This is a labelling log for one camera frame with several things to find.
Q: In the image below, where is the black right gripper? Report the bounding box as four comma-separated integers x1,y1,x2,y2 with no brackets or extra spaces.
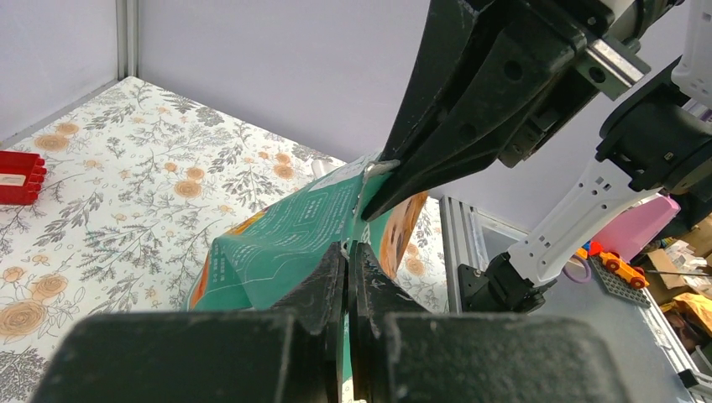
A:
361,1,679,221

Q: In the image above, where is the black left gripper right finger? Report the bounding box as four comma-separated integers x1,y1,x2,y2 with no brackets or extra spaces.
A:
348,243,434,402

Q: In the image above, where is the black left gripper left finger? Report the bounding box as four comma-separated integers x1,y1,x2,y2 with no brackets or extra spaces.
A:
271,242,348,402

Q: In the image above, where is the green dog food bag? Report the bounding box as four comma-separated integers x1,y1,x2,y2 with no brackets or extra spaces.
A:
186,151,431,385

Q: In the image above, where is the clear plastic scoop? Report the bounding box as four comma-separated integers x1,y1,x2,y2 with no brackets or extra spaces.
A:
311,160,337,179

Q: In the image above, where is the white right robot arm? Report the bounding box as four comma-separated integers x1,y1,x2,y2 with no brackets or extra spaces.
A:
361,1,711,312

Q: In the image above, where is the floral table mat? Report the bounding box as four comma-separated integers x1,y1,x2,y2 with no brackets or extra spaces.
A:
0,76,452,403

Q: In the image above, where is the small red box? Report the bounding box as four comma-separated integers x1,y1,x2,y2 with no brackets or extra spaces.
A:
1,150,48,206

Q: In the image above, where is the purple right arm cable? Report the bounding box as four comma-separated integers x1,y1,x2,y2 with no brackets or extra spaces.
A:
562,255,594,285

